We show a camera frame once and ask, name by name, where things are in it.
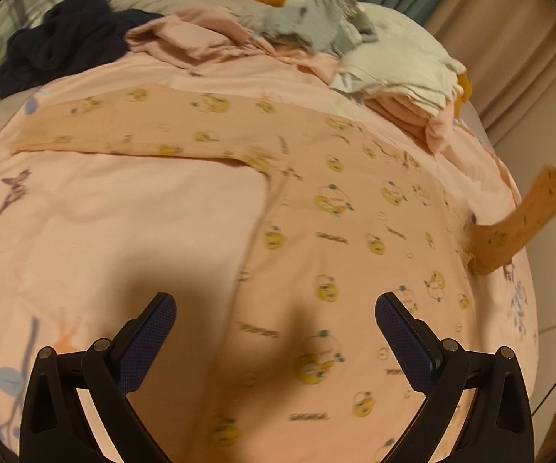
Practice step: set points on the pink folded garment stack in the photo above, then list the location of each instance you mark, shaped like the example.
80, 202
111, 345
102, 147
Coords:
433, 130

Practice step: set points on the pink crumpled garment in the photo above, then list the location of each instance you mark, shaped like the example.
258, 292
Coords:
195, 37

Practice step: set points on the dark navy garment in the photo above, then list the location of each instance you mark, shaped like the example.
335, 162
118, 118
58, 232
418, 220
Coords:
74, 36

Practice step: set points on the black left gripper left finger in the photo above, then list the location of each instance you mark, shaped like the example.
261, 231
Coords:
54, 427

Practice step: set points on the white goose plush toy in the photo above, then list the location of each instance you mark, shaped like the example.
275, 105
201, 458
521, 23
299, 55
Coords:
393, 28

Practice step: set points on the beige curtain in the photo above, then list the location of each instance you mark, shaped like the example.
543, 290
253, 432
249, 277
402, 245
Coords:
508, 48

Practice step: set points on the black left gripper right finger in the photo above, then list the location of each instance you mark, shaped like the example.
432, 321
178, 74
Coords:
498, 425

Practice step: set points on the grey small garment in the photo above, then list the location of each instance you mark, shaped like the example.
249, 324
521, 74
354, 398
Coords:
334, 27

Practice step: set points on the pink printed bed sheet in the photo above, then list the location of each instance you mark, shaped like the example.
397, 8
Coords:
87, 239

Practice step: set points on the peach cartoon print pajama garment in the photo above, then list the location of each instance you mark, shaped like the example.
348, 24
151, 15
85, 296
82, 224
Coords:
354, 239

